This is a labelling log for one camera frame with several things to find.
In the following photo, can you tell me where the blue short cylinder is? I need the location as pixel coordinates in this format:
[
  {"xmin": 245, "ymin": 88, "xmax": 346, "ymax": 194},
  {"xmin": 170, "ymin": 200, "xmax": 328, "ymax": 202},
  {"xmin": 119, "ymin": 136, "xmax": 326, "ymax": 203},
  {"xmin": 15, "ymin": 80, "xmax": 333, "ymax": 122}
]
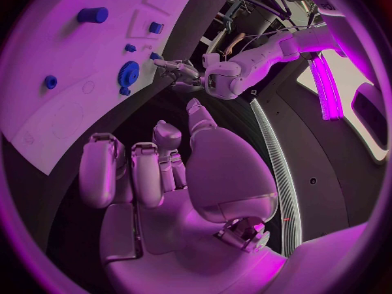
[{"xmin": 44, "ymin": 74, "xmax": 59, "ymax": 90}]

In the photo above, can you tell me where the blue plug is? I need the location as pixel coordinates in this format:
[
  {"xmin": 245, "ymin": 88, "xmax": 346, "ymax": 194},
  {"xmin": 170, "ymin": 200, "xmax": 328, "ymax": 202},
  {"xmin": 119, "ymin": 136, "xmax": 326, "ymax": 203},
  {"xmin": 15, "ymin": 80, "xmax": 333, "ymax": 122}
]
[{"xmin": 148, "ymin": 21, "xmax": 165, "ymax": 35}]

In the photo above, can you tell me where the person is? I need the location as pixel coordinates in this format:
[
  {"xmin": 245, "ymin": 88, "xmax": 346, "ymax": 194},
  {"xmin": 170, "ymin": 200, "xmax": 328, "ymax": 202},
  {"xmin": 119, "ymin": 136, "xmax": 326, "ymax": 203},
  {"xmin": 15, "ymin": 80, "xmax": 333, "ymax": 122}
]
[{"xmin": 222, "ymin": 31, "xmax": 248, "ymax": 56}]

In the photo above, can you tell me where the white task board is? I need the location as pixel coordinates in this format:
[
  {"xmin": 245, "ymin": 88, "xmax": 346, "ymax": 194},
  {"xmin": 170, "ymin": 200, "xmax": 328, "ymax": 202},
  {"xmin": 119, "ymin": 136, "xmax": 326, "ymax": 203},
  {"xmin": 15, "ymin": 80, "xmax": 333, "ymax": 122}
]
[{"xmin": 0, "ymin": 0, "xmax": 205, "ymax": 176}]

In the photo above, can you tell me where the blue long cylinder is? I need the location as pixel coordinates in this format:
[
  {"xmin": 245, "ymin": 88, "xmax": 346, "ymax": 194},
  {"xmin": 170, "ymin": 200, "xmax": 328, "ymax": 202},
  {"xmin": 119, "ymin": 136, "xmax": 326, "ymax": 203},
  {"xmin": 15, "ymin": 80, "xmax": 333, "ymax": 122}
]
[{"xmin": 76, "ymin": 7, "xmax": 110, "ymax": 24}]

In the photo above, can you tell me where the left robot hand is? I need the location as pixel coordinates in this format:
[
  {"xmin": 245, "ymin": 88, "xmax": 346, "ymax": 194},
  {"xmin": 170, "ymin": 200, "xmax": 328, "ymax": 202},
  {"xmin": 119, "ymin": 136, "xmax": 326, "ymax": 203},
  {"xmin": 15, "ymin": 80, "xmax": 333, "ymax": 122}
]
[{"xmin": 152, "ymin": 57, "xmax": 206, "ymax": 93}]

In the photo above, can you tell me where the glowing light bar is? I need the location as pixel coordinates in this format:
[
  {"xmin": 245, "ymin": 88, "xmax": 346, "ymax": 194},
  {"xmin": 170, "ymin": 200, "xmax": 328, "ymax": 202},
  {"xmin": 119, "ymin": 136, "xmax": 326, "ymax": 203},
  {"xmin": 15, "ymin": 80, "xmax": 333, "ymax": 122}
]
[{"xmin": 309, "ymin": 53, "xmax": 345, "ymax": 122}]

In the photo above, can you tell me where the white cable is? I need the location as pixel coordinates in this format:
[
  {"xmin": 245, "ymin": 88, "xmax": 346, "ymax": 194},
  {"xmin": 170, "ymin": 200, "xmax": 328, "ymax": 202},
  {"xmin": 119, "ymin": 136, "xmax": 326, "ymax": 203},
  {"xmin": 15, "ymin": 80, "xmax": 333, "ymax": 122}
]
[{"xmin": 243, "ymin": 24, "xmax": 326, "ymax": 45}]

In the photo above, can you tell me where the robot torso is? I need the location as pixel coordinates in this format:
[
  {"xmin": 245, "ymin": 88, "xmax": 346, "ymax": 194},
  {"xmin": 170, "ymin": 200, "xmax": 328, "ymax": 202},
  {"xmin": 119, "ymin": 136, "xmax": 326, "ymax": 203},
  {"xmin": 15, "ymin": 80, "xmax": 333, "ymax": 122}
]
[{"xmin": 244, "ymin": 48, "xmax": 391, "ymax": 259}]

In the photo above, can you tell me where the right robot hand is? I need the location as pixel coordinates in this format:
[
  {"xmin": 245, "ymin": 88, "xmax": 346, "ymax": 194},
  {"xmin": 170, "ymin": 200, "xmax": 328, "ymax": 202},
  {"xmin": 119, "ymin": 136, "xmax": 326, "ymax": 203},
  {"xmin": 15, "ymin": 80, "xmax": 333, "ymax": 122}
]
[{"xmin": 78, "ymin": 97, "xmax": 289, "ymax": 294}]

